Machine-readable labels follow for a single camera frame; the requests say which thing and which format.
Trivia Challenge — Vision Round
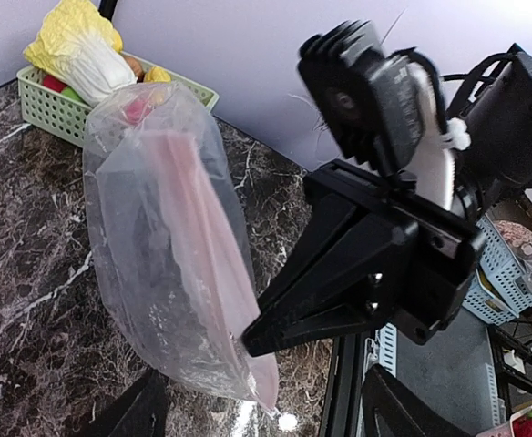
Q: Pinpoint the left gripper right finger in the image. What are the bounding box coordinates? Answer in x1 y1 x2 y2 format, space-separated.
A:
362 364 470 437

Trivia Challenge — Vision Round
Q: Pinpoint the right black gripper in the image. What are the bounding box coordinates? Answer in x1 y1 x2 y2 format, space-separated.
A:
242 161 485 356

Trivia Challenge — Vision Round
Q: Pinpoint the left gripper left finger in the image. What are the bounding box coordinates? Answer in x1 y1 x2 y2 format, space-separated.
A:
76 370 169 437

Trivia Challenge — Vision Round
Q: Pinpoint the clear zip top bag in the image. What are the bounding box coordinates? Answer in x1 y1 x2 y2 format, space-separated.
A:
83 82 279 411

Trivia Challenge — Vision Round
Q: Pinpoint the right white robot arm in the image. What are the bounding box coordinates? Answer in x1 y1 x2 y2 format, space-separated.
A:
241 36 532 357

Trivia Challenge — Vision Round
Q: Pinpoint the blue perforated storage crate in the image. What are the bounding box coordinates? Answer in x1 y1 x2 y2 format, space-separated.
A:
463 216 532 326

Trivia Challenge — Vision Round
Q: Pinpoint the yellow toy corn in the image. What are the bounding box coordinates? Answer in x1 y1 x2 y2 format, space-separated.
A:
143 66 172 83

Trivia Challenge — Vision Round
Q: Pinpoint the brown toy potato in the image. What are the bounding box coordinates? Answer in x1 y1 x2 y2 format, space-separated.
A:
122 55 145 83

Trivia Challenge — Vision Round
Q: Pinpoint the green perforated plastic basket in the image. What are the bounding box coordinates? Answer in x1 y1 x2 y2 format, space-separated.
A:
17 56 220 153

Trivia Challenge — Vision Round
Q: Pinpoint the red toy pepper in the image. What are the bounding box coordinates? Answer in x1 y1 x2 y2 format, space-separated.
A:
42 75 67 93

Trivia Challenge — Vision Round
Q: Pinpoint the toy napa cabbage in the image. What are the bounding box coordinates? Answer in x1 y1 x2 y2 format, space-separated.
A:
23 1 138 107

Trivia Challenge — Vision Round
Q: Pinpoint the black front table rail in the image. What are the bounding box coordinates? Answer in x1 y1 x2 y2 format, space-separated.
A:
319 333 368 437

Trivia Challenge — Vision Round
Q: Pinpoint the white slotted cable duct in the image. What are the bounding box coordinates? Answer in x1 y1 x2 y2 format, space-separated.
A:
375 323 397 377

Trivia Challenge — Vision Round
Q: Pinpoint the right black frame post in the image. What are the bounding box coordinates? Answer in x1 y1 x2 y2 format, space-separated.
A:
98 0 118 21

